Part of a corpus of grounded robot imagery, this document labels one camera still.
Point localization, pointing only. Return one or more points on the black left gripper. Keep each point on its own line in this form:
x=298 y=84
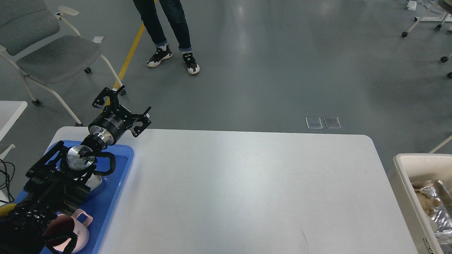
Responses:
x=114 y=120

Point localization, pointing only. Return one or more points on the pink ribbed mug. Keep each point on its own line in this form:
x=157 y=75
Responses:
x=68 y=234

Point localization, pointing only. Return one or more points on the aluminium foil tray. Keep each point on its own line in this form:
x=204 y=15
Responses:
x=440 y=222

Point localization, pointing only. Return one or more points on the small stainless steel tray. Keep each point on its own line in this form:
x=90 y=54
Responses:
x=96 y=184

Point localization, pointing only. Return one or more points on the brown paper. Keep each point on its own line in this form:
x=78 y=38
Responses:
x=427 y=202

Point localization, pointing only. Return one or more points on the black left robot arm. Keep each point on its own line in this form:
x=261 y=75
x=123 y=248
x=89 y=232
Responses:
x=57 y=182

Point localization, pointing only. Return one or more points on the blue plastic tray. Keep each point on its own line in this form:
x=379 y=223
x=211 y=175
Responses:
x=101 y=201

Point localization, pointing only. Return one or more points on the white side table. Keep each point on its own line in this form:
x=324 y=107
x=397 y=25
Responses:
x=9 y=113

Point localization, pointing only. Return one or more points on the grey office chair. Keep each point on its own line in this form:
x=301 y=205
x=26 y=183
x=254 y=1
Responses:
x=26 y=22

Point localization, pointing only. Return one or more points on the teal ceramic mug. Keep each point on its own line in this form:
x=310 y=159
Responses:
x=6 y=208

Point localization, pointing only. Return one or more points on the clear floor plate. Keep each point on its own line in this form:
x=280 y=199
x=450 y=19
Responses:
x=314 y=122
x=332 y=122

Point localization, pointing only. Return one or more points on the white plastic bin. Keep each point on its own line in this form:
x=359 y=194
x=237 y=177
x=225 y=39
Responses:
x=409 y=168

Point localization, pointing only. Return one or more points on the white wheeled chair base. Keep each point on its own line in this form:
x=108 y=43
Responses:
x=427 y=41

